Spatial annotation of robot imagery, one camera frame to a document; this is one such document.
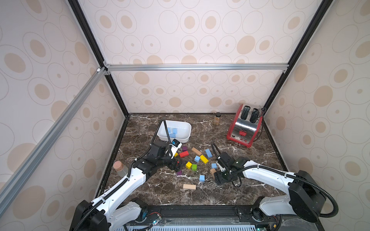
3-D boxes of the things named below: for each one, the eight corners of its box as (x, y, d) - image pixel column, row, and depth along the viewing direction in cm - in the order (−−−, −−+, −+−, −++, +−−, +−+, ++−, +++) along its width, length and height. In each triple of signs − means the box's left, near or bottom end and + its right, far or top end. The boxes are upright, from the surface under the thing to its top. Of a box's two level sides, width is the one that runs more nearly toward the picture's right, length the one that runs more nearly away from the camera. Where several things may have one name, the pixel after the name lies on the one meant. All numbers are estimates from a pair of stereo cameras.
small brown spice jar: (214, 125, 113) (216, 117, 106) (213, 120, 117) (215, 112, 110) (219, 125, 113) (221, 117, 106) (218, 120, 117) (220, 112, 110)
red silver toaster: (225, 139, 106) (232, 121, 91) (235, 120, 118) (242, 102, 103) (247, 148, 101) (257, 131, 86) (254, 128, 113) (265, 110, 98)
